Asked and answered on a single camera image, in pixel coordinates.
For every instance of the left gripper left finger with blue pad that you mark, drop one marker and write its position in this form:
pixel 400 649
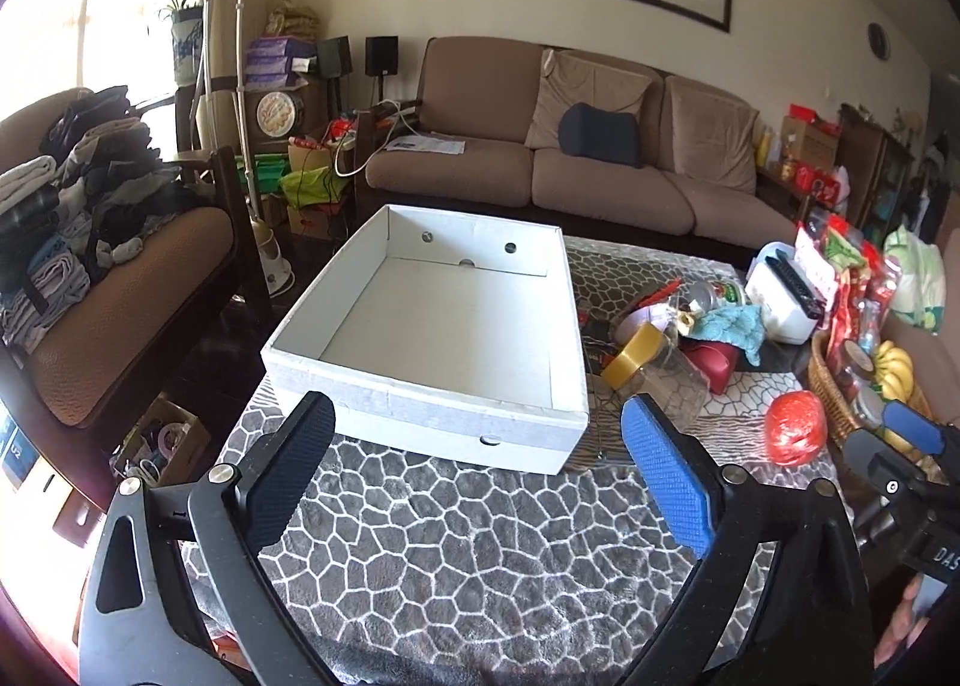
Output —
pixel 140 622

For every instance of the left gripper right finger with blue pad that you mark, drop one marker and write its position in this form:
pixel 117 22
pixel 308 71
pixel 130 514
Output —
pixel 812 624

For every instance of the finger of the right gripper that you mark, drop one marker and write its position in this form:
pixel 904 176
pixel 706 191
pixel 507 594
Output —
pixel 908 424

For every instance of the red twine ball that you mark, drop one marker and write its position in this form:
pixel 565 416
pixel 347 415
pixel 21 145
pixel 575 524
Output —
pixel 795 428

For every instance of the teal knitted towel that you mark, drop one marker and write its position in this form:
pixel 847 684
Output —
pixel 731 324

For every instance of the clear jar yellow lid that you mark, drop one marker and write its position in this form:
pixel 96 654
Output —
pixel 651 363

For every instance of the cardboard box of clutter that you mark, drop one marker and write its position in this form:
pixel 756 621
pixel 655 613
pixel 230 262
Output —
pixel 163 448

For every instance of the bananas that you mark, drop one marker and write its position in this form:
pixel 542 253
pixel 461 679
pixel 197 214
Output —
pixel 894 373

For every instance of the wicker basket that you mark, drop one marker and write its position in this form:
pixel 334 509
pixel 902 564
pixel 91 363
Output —
pixel 843 378

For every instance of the brown armchair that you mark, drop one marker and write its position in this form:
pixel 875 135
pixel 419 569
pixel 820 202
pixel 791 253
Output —
pixel 104 362

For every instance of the red pouch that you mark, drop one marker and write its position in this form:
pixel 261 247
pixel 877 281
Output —
pixel 717 361

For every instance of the white cardboard box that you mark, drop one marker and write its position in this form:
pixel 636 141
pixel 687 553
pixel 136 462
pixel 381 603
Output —
pixel 444 334

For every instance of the pile of folded clothes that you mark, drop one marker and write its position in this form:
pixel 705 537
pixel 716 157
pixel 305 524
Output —
pixel 83 199

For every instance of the green bag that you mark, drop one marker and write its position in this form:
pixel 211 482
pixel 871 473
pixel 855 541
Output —
pixel 312 187

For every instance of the round tin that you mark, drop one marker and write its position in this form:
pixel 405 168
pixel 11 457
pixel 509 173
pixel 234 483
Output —
pixel 278 113

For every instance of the papers on sofa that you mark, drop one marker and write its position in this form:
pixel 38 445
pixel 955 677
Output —
pixel 427 145

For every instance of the brown sofa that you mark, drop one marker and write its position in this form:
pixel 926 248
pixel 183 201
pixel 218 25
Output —
pixel 695 189

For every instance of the dark blue cushion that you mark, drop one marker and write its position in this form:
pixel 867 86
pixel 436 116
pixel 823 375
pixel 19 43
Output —
pixel 611 137

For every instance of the black speaker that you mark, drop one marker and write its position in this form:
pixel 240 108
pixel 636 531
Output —
pixel 381 56

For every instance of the white appliance with black handle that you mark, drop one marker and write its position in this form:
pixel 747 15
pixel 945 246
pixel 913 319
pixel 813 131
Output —
pixel 790 307

